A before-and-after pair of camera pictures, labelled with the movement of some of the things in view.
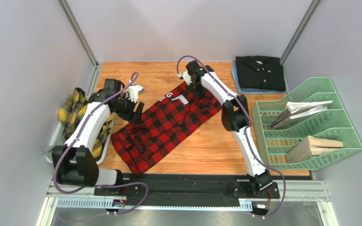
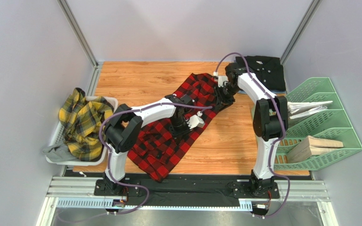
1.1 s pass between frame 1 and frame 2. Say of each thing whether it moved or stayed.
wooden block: stayed
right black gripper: moved
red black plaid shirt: moved
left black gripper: moved
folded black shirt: stayed
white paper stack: stayed
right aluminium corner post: stayed
